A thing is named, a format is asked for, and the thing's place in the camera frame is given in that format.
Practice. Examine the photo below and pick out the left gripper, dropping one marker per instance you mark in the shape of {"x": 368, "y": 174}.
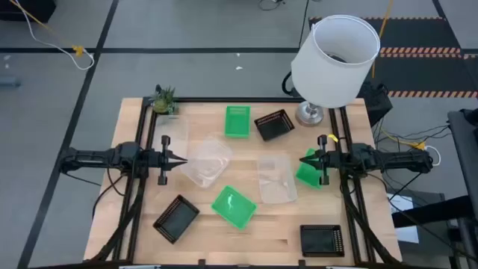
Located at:
{"x": 163, "y": 160}

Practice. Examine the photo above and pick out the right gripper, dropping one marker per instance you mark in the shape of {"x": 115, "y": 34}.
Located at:
{"x": 323, "y": 160}

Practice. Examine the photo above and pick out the green plastic basket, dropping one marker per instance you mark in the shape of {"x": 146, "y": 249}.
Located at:
{"x": 308, "y": 177}
{"x": 233, "y": 207}
{"x": 237, "y": 121}

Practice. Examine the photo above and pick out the black plastic basket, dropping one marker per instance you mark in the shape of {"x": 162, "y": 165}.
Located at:
{"x": 274, "y": 125}
{"x": 175, "y": 219}
{"x": 321, "y": 241}

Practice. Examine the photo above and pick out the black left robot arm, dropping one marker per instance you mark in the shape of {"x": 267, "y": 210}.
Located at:
{"x": 93, "y": 157}

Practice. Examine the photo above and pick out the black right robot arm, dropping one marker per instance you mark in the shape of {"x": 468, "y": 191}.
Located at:
{"x": 396, "y": 160}

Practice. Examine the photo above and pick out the yellow gripper tag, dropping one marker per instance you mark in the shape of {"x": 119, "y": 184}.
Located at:
{"x": 333, "y": 138}

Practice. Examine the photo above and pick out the silver lamp base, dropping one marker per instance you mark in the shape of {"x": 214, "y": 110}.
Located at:
{"x": 310, "y": 114}

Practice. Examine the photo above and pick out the small potted succulent plant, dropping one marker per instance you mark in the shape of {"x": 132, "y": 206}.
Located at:
{"x": 163, "y": 101}

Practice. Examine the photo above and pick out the black power supply box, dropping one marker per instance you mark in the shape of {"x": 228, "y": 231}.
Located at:
{"x": 375, "y": 102}

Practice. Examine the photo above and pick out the white lamp shade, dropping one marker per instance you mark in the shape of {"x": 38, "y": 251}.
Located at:
{"x": 321, "y": 74}

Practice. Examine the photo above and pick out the white paper sheet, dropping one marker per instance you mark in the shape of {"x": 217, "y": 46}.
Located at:
{"x": 407, "y": 231}

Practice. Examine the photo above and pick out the black equipment stand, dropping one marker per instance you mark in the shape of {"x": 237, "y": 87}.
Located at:
{"x": 467, "y": 157}

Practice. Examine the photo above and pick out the black hazard-striped floor mat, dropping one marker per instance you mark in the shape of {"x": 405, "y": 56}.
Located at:
{"x": 418, "y": 33}

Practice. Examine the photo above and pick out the black floor crate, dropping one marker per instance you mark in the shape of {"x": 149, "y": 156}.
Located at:
{"x": 30, "y": 9}

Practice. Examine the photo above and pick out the black aluminium table frame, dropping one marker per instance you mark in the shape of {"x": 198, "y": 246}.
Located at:
{"x": 239, "y": 99}

